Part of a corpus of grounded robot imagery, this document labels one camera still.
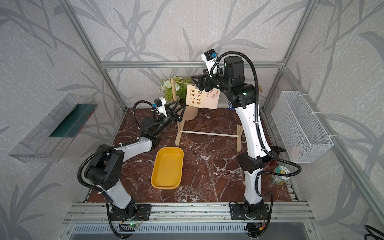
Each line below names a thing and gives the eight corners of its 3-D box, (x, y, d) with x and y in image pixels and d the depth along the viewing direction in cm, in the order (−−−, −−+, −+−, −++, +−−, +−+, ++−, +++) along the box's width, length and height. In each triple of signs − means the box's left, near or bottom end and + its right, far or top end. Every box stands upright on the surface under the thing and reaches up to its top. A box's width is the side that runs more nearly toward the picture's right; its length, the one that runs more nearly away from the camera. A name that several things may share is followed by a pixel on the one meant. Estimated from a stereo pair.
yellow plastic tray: (151, 190, 83) (148, 186, 78) (159, 151, 98) (157, 146, 93) (181, 190, 83) (180, 187, 78) (184, 151, 98) (183, 146, 93)
